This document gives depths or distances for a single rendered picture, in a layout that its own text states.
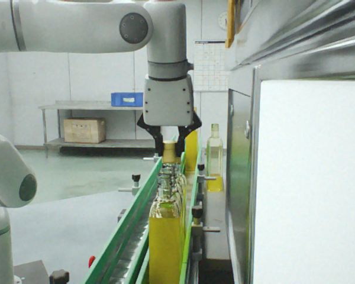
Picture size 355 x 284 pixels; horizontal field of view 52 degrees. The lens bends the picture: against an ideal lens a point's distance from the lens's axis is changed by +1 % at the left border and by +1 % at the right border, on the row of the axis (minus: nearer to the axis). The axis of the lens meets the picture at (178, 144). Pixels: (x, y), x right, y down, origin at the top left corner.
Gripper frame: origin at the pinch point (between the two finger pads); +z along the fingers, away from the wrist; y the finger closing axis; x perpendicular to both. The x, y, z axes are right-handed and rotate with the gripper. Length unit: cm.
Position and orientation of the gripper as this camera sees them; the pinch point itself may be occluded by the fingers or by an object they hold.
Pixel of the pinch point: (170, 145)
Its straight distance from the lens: 75.7
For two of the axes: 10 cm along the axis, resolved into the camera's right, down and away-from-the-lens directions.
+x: -1.0, 4.2, -9.0
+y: -9.9, -0.2, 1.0
